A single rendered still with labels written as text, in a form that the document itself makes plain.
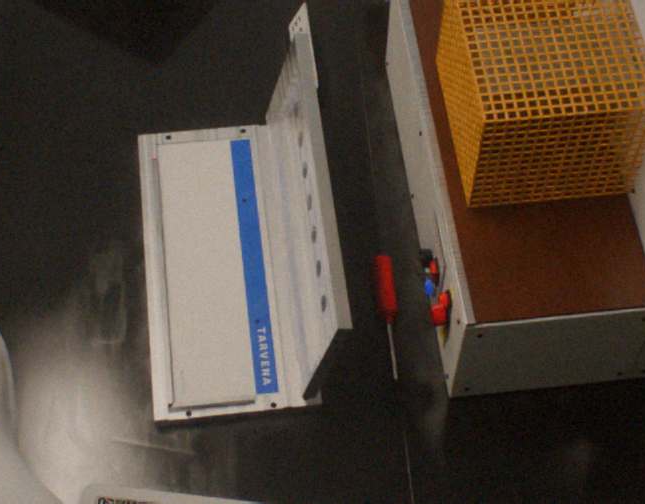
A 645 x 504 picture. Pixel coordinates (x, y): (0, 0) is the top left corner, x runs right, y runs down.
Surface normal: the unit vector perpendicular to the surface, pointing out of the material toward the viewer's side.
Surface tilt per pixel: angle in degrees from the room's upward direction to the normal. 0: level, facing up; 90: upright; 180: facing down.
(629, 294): 0
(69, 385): 0
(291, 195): 14
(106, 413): 0
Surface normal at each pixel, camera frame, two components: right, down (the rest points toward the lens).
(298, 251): 0.25, -0.54
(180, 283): 0.01, -0.53
